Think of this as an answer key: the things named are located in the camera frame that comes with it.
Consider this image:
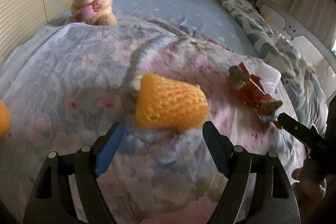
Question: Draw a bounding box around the red snack wrapper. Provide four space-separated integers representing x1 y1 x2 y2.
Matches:
228 63 283 129

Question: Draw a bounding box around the white foam fruit net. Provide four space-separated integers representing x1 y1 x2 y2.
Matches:
255 63 281 94

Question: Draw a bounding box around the person's right hand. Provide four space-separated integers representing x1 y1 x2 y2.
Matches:
291 167 335 223

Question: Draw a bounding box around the grey patterned duvet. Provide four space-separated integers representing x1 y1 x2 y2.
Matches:
219 0 329 136

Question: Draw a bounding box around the floral pink blanket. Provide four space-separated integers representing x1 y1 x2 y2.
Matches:
1 12 305 223

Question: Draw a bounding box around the orange foam fruit net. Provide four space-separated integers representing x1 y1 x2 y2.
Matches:
0 101 11 135

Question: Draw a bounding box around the grey curtain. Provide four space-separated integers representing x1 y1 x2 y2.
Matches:
289 0 335 49

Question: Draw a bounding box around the blue bed sheet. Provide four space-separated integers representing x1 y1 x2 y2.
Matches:
112 0 259 57

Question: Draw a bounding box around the cream teddy bear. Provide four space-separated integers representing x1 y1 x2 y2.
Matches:
65 0 117 26

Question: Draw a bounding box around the grey bed guard rail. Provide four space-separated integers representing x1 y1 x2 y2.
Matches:
258 2 336 101

